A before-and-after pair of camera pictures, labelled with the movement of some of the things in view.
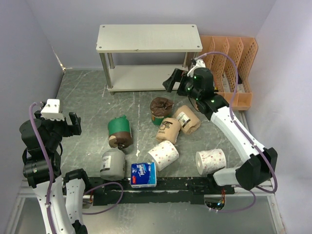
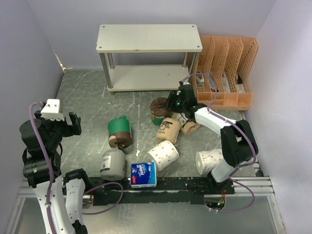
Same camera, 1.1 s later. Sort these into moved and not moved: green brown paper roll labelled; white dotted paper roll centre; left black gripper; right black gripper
Moved: right black gripper
Not moved: green brown paper roll labelled; white dotted paper roll centre; left black gripper
